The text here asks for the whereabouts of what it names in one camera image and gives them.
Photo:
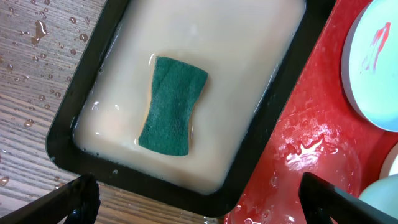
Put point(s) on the light blue plate far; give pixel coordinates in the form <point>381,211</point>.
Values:
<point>369,64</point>

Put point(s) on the black tray with soapy water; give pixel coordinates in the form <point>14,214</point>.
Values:
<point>65,155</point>

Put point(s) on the light green plate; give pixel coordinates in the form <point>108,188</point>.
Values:
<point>383,195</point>

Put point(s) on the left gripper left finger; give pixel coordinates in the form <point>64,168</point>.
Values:
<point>75,202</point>

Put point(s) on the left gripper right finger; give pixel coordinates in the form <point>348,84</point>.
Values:
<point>322,202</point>

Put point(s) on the white plate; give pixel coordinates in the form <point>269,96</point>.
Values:
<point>389,166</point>

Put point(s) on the red plastic tray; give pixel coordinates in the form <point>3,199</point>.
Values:
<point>318,132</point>

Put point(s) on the green scouring sponge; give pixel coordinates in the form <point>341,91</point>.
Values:
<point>176,87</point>

